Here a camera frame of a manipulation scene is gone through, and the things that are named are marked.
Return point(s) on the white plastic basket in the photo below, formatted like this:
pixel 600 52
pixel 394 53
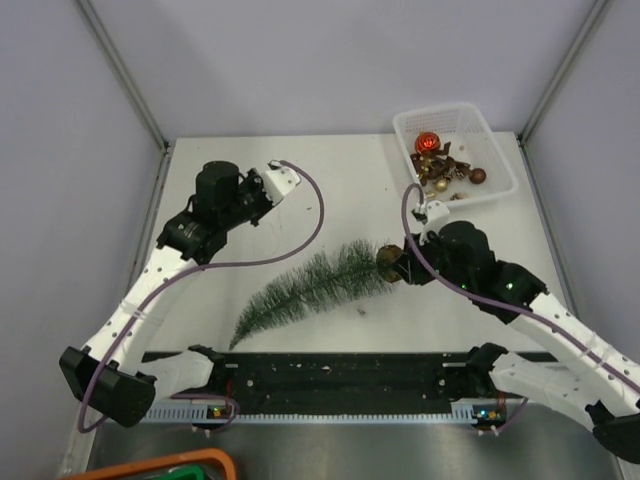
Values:
pixel 472 141

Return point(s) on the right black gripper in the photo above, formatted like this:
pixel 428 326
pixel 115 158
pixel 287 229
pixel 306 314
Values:
pixel 407 266

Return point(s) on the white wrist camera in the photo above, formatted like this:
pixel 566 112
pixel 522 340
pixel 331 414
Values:
pixel 279 181
pixel 433 216

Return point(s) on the brown bauble right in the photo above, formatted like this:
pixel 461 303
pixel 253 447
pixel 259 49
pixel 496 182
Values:
pixel 478 176

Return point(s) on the red glitter bauble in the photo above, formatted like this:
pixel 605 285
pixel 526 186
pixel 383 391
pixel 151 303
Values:
pixel 427 141

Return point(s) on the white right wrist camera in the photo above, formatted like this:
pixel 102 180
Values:
pixel 433 216

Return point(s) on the green bin lid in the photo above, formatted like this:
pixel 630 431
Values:
pixel 190 472

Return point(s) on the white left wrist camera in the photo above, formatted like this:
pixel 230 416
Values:
pixel 279 181

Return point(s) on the orange bin rim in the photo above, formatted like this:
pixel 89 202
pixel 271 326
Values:
pixel 213 457

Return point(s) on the small green christmas tree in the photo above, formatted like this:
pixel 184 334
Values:
pixel 322 283

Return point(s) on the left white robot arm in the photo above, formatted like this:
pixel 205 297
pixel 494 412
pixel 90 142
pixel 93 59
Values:
pixel 107 372

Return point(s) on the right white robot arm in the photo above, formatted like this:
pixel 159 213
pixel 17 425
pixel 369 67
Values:
pixel 598 386

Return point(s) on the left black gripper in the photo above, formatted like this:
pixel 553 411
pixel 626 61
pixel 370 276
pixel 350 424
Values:
pixel 254 180

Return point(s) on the brown ribbon bow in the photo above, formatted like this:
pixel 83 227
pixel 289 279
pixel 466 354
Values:
pixel 434 165

